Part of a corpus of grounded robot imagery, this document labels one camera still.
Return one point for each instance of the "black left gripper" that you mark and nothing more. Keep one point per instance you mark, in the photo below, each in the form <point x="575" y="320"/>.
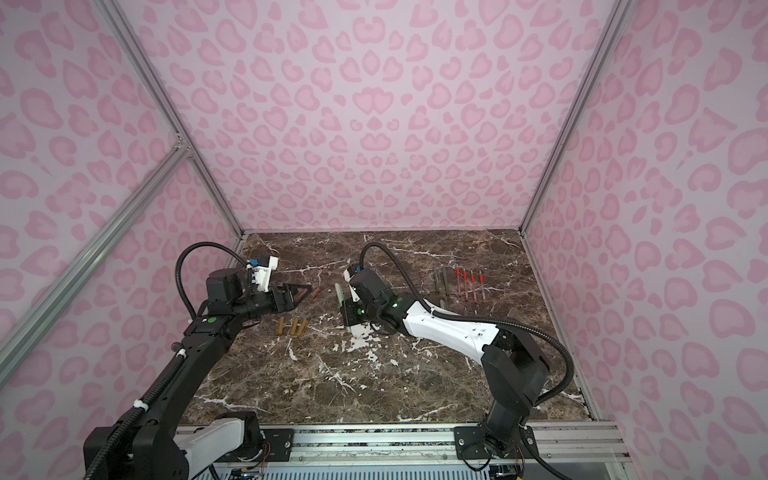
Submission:
<point x="288" y="304"/>

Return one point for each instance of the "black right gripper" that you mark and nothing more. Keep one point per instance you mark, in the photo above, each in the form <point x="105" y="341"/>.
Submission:
<point x="349" y="314"/>

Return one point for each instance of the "aluminium frame diagonal left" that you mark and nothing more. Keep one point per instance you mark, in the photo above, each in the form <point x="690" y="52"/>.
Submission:
<point x="38" y="321"/>

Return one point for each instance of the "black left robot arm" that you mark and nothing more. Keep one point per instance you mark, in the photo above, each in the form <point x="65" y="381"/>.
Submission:
<point x="140" y="444"/>

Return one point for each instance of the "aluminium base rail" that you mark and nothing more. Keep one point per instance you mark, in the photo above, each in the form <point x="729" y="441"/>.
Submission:
<point x="544" y="450"/>

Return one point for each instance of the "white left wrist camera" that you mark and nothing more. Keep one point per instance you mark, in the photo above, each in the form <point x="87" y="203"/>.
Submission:
<point x="261" y="268"/>

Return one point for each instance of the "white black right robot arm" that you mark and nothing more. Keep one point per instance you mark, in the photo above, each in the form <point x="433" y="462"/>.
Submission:
<point x="515" y="367"/>

